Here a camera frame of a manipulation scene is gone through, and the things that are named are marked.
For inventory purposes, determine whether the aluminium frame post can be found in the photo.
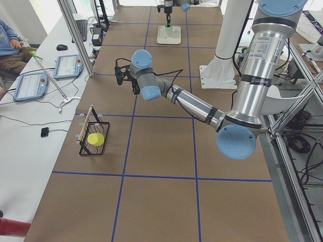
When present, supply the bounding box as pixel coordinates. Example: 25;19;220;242
57;0;94;77

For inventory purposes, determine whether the black computer mouse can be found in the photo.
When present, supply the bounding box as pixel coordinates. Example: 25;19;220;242
56;44;68;51

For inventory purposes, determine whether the red cylinder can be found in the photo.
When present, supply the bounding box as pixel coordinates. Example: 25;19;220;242
0;211;31;237

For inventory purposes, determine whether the black keyboard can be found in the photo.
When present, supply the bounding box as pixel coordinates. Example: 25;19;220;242
75;19;87;42

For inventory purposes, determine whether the black wire cup rack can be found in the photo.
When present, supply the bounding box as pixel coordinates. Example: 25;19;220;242
77;105;110;157

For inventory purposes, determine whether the green cup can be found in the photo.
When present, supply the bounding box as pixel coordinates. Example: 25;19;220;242
165;24;173;36

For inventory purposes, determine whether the yellow cup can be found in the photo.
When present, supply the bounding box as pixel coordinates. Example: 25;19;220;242
87;133;104;147

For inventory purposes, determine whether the black power adapter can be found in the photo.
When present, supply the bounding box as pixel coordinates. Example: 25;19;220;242
91;28;102;46

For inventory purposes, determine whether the white chair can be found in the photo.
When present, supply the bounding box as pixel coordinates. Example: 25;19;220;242
260;85;305;115

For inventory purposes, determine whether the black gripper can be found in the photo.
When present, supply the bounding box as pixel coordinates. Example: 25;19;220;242
132;80;140;95
164;6;172;26

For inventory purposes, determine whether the teach pendant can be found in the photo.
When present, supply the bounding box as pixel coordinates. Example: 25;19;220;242
53;54;84;80
13;72;48;102

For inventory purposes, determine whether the beige tray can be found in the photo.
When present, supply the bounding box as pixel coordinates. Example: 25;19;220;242
157;25;181;45

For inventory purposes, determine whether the near teach pendant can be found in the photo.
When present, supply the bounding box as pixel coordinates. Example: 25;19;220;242
13;72;48;102

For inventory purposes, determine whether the reacher grabber stick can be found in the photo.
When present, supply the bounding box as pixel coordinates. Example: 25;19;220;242
29;51;81;114

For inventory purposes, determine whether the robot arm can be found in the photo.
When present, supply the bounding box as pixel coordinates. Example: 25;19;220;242
127;1;305;160
157;0;199;27

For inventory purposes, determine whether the far teach pendant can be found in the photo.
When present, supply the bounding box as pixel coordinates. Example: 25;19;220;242
53;54;84;80

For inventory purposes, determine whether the seated person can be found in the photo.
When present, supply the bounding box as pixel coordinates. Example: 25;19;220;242
0;19;37;101

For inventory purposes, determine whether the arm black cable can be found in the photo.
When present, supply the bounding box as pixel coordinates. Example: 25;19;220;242
115;58;185;104

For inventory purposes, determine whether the small black square device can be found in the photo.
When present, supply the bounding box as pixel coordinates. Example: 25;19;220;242
40;127;49;138

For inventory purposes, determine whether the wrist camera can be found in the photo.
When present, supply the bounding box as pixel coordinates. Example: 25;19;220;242
115;64;132;86
157;5;165;13

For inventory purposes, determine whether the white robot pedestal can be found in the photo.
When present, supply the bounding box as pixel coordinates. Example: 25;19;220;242
199;0;253;89

